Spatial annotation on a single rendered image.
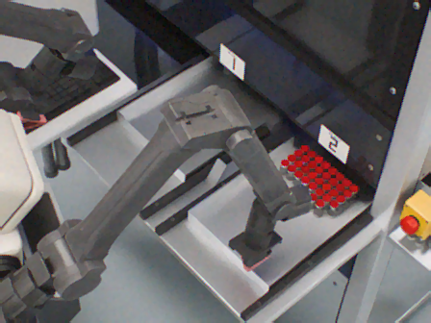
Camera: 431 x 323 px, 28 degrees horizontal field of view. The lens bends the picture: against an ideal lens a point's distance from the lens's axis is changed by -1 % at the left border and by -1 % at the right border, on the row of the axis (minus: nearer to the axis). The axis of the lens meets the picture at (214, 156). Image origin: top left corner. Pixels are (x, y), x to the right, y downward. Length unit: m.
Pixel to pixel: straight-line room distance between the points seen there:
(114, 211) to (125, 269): 1.58
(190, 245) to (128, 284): 1.00
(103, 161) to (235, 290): 0.47
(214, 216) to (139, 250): 1.03
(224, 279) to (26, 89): 0.59
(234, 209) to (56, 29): 0.63
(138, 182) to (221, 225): 0.66
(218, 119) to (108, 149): 0.85
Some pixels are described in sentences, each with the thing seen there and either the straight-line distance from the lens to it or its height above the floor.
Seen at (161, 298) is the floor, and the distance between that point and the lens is 2.89.
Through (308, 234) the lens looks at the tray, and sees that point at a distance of 1.98.
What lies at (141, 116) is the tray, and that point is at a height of 0.88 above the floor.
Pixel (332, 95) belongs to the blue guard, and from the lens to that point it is 1.88.
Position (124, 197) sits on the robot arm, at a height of 1.41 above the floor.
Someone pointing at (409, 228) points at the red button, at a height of 1.00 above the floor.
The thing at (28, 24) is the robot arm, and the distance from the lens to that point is 1.60.
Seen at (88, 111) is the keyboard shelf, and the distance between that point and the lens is 2.30.
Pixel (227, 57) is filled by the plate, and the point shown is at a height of 1.02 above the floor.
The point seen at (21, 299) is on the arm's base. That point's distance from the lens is 1.50.
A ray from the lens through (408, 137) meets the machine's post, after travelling 1.78.
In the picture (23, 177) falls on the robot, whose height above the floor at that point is 1.33.
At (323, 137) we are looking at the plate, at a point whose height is 1.02.
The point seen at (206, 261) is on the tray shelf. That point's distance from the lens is 1.92.
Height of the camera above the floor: 2.50
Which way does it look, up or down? 51 degrees down
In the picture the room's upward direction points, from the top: 3 degrees clockwise
